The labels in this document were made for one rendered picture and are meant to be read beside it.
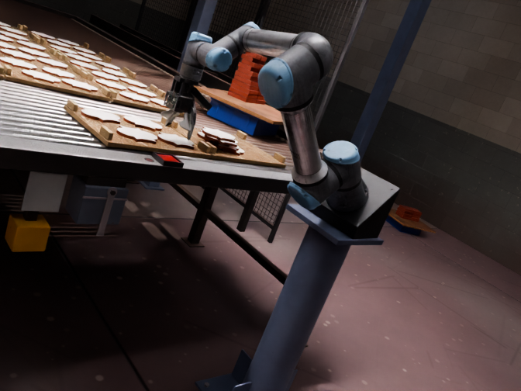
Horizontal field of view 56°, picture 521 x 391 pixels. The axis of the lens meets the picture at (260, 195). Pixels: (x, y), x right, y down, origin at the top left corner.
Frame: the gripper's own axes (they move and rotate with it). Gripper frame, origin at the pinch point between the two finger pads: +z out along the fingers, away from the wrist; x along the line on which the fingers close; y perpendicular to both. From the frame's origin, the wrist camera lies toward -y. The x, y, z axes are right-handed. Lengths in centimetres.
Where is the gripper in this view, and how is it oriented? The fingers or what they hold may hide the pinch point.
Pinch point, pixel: (178, 133)
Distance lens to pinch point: 179.1
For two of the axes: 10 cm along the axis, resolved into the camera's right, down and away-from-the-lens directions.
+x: 6.5, 4.2, -6.3
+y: -6.9, -0.3, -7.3
